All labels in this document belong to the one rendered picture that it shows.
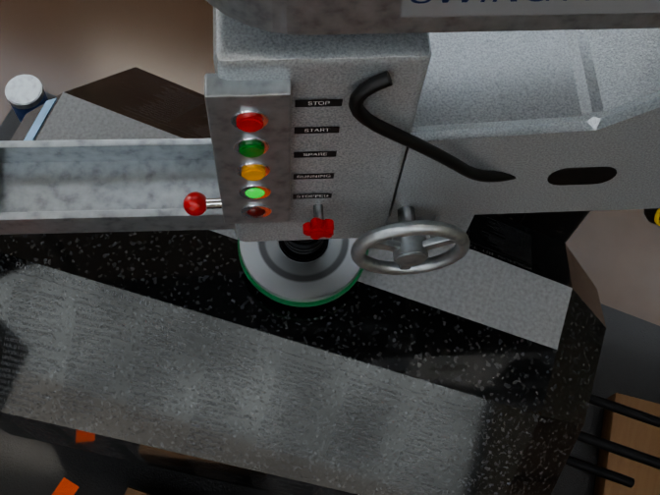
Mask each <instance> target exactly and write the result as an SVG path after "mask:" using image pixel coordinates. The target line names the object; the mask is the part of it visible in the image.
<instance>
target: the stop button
mask: <svg viewBox="0 0 660 495"><path fill-rule="evenodd" d="M237 127H238V128H239V129H240V130H242V131H244V132H249V133H251V132H256V131H258V130H260V129H261V128H262V127H263V119H262V118H261V117H259V116H256V115H244V116H241V117H239V118H238V119H237Z"/></svg>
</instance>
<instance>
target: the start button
mask: <svg viewBox="0 0 660 495"><path fill-rule="evenodd" d="M264 150H265V149H264V145H263V144H261V143H259V142H255V141H249V142H245V143H242V144H241V145H240V147H239V153H240V154H241V155H243V156H245V157H249V158H253V157H258V156H260V155H261V154H263V153H264Z"/></svg>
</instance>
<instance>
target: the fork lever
mask: <svg viewBox="0 0 660 495"><path fill-rule="evenodd" d="M193 192H199V193H202V194H204V195H205V196H206V198H218V197H220V192H219V186H218V180H217V174H216V167H215V161H214V155H213V148H212V142H211V138H148V139H75V140H2V141H0V235H17V234H60V233H101V232H142V231H185V230H226V229H236V227H235V224H225V222H224V217H223V211H222V208H216V209H206V211H205V212H204V213H203V214H202V215H199V216H192V215H189V213H187V211H186V210H185V208H184V199H185V197H186V196H187V195H188V194H189V193H193Z"/></svg>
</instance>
